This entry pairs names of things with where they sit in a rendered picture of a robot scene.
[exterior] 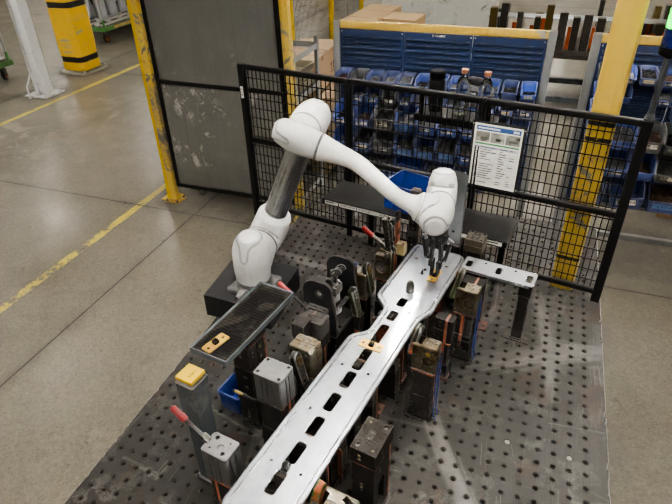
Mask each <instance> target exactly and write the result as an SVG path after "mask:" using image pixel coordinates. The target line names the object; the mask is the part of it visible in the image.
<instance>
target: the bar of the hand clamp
mask: <svg viewBox="0 0 672 504"><path fill-rule="evenodd" d="M380 222H382V224H383V232H384V240H385V248H386V251H389V252H391V253H392V251H391V250H393V253H392V255H395V249H394V241H393V232H392V225H394V226H395V225H396V223H397V220H396V218H393V219H392V220H391V216H385V217H384V218H382V219H380ZM391 223H392V224H391Z"/></svg>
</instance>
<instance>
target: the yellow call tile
mask: <svg viewBox="0 0 672 504"><path fill-rule="evenodd" d="M204 373H205V370H204V369H201V368H199V367H197V366H194V365H192V364H190V363H189V364H188V365H187V366H185V367H184V368H183V369H182V370H181V371H180V372H179V373H178V374H177V375H176V376H175V379H176V380H179V381H181V382H183V383H185V384H187V385H190V386H193V385H194V384H195V383H196V382H197V381H198V380H199V379H200V378H201V377H202V376H203V374H204Z"/></svg>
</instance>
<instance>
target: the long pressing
mask: <svg viewBox="0 0 672 504"><path fill-rule="evenodd" d="M415 258H418V259H415ZM428 261H429V259H428V258H425V257H424V250H423V245H420V244H418V245H415V246H414V247H413V248H412V249H411V251H410V252H409V253H408V254H407V256H406V257H405V258H404V260H403V261H402V262H401V263H400V265H399V266H398V267H397V269H396V270H395V271H394V272H393V274H392V275H391V276H390V278H389V279H388V280H387V281H386V283H385V284H384V285H383V287H382V288H381V289H380V290H379V292H378V293H377V299H378V301H379V303H380V305H381V306H382V308H383V311H382V312H381V313H380V315H379V316H378V318H377V319H376V320H375V322H374V323H373V324H372V326H371V327H370V328H369V329H368V330H366V331H363V332H358V333H353V334H350V335H349V336H347V338H346V339H345V340H344V341H343V343H342V344H341V345H340V347H339V348H338V349H337V350H336V352H335V353H334V354H333V356H332V357H331V358H330V360H329V361H328V362H327V363H326V365H325V366H324V367H323V369H322V370H321V371H320V373H319V374H318V375H317V376H316V378H315V379H314V380H313V382H312V383H311V384H310V386H309V387H308V388H307V389H306V391H305V392H304V393H303V395H302V396H301V397H300V399H299V400H298V401H297V402H296V404H295V405H294V406H293V408H292V409H291V410H290V412H289V413H288V414H287V415H286V417H285V418H284V419H283V421H282V422H281V423H280V425H279V426H278V427H277V428H276V430H275V431H274V432H273V434H272V435H271V436H270V438H269V439H268V440H267V441H266V443H265V444H264V445H263V447H262V448H261V449H260V451H259V452H258V453H257V454H256V456H255V457H254V458H253V460H252V461H251V462H250V464H249V465H248V466H247V467H246V469H245V470H244V471H243V473H242V474H241V475H240V477H239V478H238V479H237V480H236V482H235V483H234V484H233V486H232V487H231V488H230V490H229V491H228V492H227V493H226V495H225V496H224V498H223V501H222V504H304V503H305V502H306V500H307V498H308V497H309V495H310V494H311V490H312V488H313V486H314V485H315V483H316V481H317V482H318V480H319V479H320V478H321V476H322V475H323V473H324V472H325V470H326V468H327V467H328V465H329V464H330V462H331V461H332V459H333V457H334V456H335V454H336V453H337V451H338V450H339V448H340V446H341V445H342V443H343V442H344V440H345V438H346V437H347V435H348V434H349V432H350V431H351V429H352V427H353V426H354V424H355V423H356V421H357V420H358V418H359V416H360V415H361V413H362V412H363V410H364V409H365V407H366V405H367V404H368V402H369V401H370V399H371V397H372V396H373V394H374V393H375V391H376V390H377V388H378V386H379V385H380V383H381V382H382V380H383V379H384V377H385V375H386V374H387V372H388V371H389V369H390V368H391V366H392V364H393V363H394V361H395V360H396V358H397V356H398V355H399V353H400V352H401V350H402V349H403V347H404V345H405V344H406V342H407V341H408V339H409V338H410V336H411V334H412V332H413V330H414V329H415V327H416V326H417V325H418V323H419V322H421V321H422V320H424V319H426V318H427V317H429V316H431V315H432V314H433V312H434V311H435V309H436V308H437V306H438V304H439V303H440V301H441V299H442V298H443V296H444V295H445V293H446V291H447V290H448V288H449V286H450V285H451V283H452V282H453V280H454V278H455V275H456V273H457V272H458V270H459V269H460V268H461V265H462V263H463V262H464V258H463V257H462V256H461V255H458V254H454V253H451V252H450V254H449V257H448V259H447V261H446V262H445V263H444V262H443V264H442V268H441V269H440V271H442V273H441V274H440V276H439V277H438V279H437V280H436V282H435V283H433V282H430V281H427V280H426V279H427V277H428V276H429V272H430V266H428ZM445 266H447V267H445ZM424 268H426V271H425V270H424ZM422 270H423V274H421V271H422ZM409 280H412V281H413V282H414V285H415V287H414V293H407V292H406V284H407V282H408V281H409ZM400 299H405V300H407V303H406V304H405V306H404V307H400V306H397V305H396V304H397V303H398V302H399V300H400ZM417 299H418V300H419V301H417ZM391 312H397V313H398V316H397V317H396V319H395V320H394V321H389V320H387V319H386V318H387V317H388V316H389V314H390V313H391ZM408 312H410V314H408ZM382 325H385V326H388V327H389V329H388V330H387V332H386V333H385V335H384V336H383V337H382V339H381V340H380V342H379V344H382V345H384V349H383V350H382V351H381V353H378V352H375V351H372V350H371V351H372V353H371V355H370V356H369V358H368V359H367V361H366V362H365V363H364V365H363V366H362V368H361V369H360V370H355V369H353V368H352V366H353V365H354V363H355V362H356V360H357V359H358V358H359V356H360V355H361V353H362V352H363V351H364V350H365V349H367V348H364V347H361V346H359V345H358V344H359V342H360V341H361V340H362V338H365V339H368V340H370V341H371V339H372V338H373V337H374V335H375V334H376V332H377V331H378V330H379V328H380V327H381V326H382ZM341 364H343V365H341ZM348 372H352V373H355V374H356V376H355V378H354V379H353V381H352V382H351V384H350V385H349V387H348V388H343V387H340V386H339V384H340V383H341V381H342V380H343V379H344V377H345V376H346V374H347V373H348ZM367 373H369V375H367ZM334 393H335V394H338V395H340V396H341V398H340V400H339V401H338V402H337V404H336V405H335V407H334V408H333V410H332V411H327V410H324V409H323V407H324V405H325V404H326V403H327V401H328V400H329V398H330V397H331V396H332V394H334ZM309 407H311V409H309ZM316 417H320V418H322V419H324V420H325V421H324V423H323V424H322V426H321V427H320V428H319V430H318V431H317V433H316V434H315V436H313V437H311V436H309V435H306V434H305V432H306V431H307V429H308V428H309V426H310V425H311V424H312V422H313V421H314V419H315V418H316ZM297 443H302V444H305V445H306V449H305V450H304V452H303V453H302V454H301V456H300V457H299V459H298V460H297V462H296V463H295V464H290V463H289V464H290V468H289V470H288V471H287V472H286V471H284V470H282V469H281V468H282V462H283V461H284V460H286V459H287V457H288V456H289V454H290V453H291V452H292V450H293V449H294V447H295V446H296V445H297ZM271 459H272V460H273V461H270V460H271ZM278 471H281V472H282V473H286V478H285V479H284V480H283V482H282V483H281V485H280V486H279V488H278V489H277V491H276V492H275V493H274V494H273V495H269V494H268V493H266V492H265V491H264V490H265V488H266V487H267V485H268V484H269V482H270V481H271V480H272V478H273V477H274V475H275V474H276V473H277V472H278ZM299 474H302V475H301V476H300V475H299Z"/></svg>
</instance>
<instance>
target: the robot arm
mask: <svg viewBox="0 0 672 504"><path fill-rule="evenodd" d="M330 121H331V112H330V109H329V107H328V105H327V104H326V103H324V102H323V101H321V100H318V99H316V98H313V99H308V100H305V101H303V102H302V103H301V104H300V105H299V106H298V107H297V108H296V109H295V110H294V112H293V113H292V115H291V117H290V118H289V119H287V118H283V119H279V120H278V121H276V122H275V124H274V127H273V131H272V138H273V140H274V141H275V142H276V143H277V144H278V145H280V146H281V147H282V148H284V149H286V151H285V154H284V156H283V159H282V162H281V165H280V168H279V170H278V173H277V176H276V179H275V181H274V184H273V187H272V190H271V193H270V195H269V198H268V201H267V203H265V204H263V205H261V206H260V207H259V209H258V211H257V213H256V216H255V218H254V220H253V222H252V224H251V226H250V228H249V229H246V230H243V231H242V232H240V233H239V234H238V235H237V236H236V238H235V240H234V242H233V246H232V259H233V266H234V271H235V275H236V280H235V281H234V282H233V283H232V284H231V285H229V286H228V287H227V290H228V292H232V293H236V294H237V295H236V296H235V300H236V301H239V300H241V299H242V298H243V297H244V296H245V295H246V294H247V293H248V292H249V291H250V290H251V289H252V288H254V287H255V286H256V285H257V284H258V283H259V282H260V281H262V282H265V283H268V284H271V285H274V286H275V285H276V284H277V283H278V282H279V281H281V280H282V279H281V276H278V275H273V274H271V265H272V263H273V259H274V256H275V253H276V251H277V250H278V249H279V247H280V246H281V244H282V243H283V241H284V239H285V237H286V235H287V233H288V230H289V225H290V222H291V215H290V213H289V211H288V210H289V208H290V205H291V203H292V200H293V198H294V195H295V193H296V190H297V188H298V185H299V183H300V180H301V178H302V175H303V173H304V170H305V168H306V165H307V163H308V160H309V158H310V159H313V160H317V161H322V162H328V163H333V164H337V165H341V166H344V167H347V168H349V169H351V170H352V171H354V172H355V173H357V174H358V175H359V176H361V177H362V178H363V179H364V180H365V181H366V182H368V183H369V184H370V185H371V186H372V187H373V188H375V189H376V190H377V191H378V192H379V193H380V194H382V195H383V196H384V197H385V198H386V199H388V200H389V201H390V202H392V203H393V204H394V205H396V206H398V207H399V208H401V209H403V210H405V211H406V212H408V213H409V214H410V215H411V217H412V220H413V221H415V222H416V223H417V224H418V225H419V226H420V228H421V229H422V230H423V231H424V232H425V233H423V234H422V235H421V239H422V241H423V250H424V257H425V258H428V259H429V261H428V266H430V272H429V275H432V273H433V272H434V264H435V257H433V256H434V250H435V245H436V244H437V245H438V260H437V262H436V271H435V277H437V276H438V275H439V273H440V269H441V268H442V264H443V262H444V263H445V262H446V261H447V259H448V257H449V254H450V251H451V248H452V246H453V244H454V243H455V240H451V239H450V238H449V234H448V233H449V227H450V225H451V223H452V221H453V218H454V213H455V204H456V200H457V185H458V184H457V177H456V174H455V172H454V171H453V170H451V169H448V168H438V169H435V170H434V171H433V172H432V174H431V176H430V179H429V182H428V187H427V191H426V193H425V192H423V193H421V194H419V195H413V194H409V193H407V192H405V191H403V190H401V189H400V188H398V187H397V186H396V185H395V184H393V183H392V182H391V181H390V180H389V179H388V178H387V177H386V176H385V175H384V174H382V173H381V172H380V171H379V170H378V169H377V168H376V167H375V166H374V165H373V164H371V163H370V162H369V161H368V160H367V159H365V158H364V157H363V156H361V155H360V154H358V153H357V152H355V151H353V150H351V149H350V148H348V147H346V146H344V145H342V144H341V143H339V142H337V141H336V140H334V139H332V138H331V137H329V136H328V135H326V134H325V133H326V131H327V128H328V126H329V124H330ZM428 238H429V239H430V241H431V244H430V252H429V247H428ZM446 241H448V243H447V244H448V247H447V249H446V252H445V256H444V258H443V247H444V243H445V242H446Z"/></svg>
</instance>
